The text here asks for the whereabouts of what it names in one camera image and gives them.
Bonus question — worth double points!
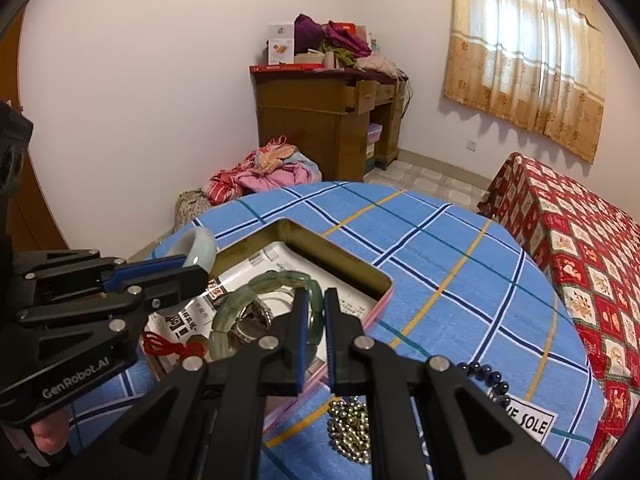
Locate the dark blue bead bracelet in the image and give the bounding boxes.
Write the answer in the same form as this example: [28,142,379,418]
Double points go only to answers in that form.
[457,360,513,408]

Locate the blue plaid blanket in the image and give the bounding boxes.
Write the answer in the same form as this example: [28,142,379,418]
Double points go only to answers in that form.
[65,181,608,480]

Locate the woven bag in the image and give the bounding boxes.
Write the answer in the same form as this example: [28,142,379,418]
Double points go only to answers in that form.
[174,187,216,233]

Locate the printed paper sheets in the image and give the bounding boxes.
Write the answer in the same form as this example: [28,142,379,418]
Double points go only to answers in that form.
[150,242,378,376]

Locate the pink floral tin box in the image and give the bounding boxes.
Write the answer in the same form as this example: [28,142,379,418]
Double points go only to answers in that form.
[139,217,396,433]

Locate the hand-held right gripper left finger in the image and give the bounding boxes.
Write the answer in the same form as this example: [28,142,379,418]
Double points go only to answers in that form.
[65,287,311,480]

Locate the red string coin pendant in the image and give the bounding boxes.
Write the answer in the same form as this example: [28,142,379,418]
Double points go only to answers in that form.
[142,330,208,361]

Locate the green twisted bangle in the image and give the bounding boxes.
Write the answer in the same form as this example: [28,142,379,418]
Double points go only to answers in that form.
[209,270,326,361]

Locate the red patchwork quilt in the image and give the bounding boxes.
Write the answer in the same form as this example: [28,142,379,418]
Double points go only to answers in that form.
[476,152,640,480]

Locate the yellow patterned curtain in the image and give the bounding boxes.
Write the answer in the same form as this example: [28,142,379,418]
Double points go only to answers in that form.
[442,0,606,163]

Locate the white cardboard box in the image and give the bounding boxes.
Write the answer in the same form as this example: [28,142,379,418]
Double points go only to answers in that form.
[267,21,297,66]

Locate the pile of pink clothes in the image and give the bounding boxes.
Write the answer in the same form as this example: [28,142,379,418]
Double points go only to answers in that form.
[206,135,323,206]

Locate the wooden door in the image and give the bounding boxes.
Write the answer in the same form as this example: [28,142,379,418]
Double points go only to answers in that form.
[0,10,71,251]

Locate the person's left hand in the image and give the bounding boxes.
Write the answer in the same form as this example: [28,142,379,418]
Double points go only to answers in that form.
[27,407,71,466]

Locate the white cloth label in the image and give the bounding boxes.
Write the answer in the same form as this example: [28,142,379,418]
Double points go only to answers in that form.
[492,395,558,443]

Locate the flat red box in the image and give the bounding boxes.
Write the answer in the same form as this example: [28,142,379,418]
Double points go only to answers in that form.
[250,61,326,74]

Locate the pale jade bangle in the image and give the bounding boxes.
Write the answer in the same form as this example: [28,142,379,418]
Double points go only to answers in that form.
[170,227,218,271]

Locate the pile of clothes on desk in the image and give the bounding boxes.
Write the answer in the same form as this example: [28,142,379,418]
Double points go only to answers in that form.
[292,12,401,76]

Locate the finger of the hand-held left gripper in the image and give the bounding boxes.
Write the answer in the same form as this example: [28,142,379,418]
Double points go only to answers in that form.
[16,265,209,332]
[12,249,189,294]

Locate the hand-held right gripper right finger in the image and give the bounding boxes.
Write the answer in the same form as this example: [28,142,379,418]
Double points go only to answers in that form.
[322,286,573,480]

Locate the wooden desk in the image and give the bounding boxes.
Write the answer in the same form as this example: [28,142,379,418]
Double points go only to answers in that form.
[249,65,408,183]

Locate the gold bead bracelet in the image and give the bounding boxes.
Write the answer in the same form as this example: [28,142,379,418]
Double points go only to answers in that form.
[327,395,373,466]

